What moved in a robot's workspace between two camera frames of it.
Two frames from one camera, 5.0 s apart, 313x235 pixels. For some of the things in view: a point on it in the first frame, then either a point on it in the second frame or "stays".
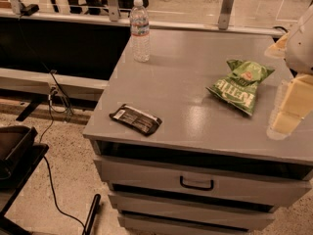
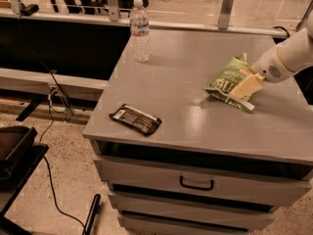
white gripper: [301, 51] → [269, 65]
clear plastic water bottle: [140, 31] stays
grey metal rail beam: [75, 87] stays
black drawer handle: [199, 187] stays
